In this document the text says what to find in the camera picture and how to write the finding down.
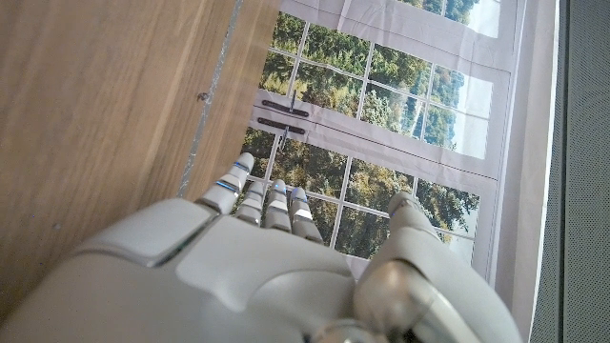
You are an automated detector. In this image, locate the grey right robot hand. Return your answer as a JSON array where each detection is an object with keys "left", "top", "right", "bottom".
[{"left": 0, "top": 151, "right": 525, "bottom": 343}]

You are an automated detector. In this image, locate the grey tape outline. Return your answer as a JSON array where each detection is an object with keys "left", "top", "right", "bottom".
[{"left": 176, "top": 0, "right": 245, "bottom": 199}]

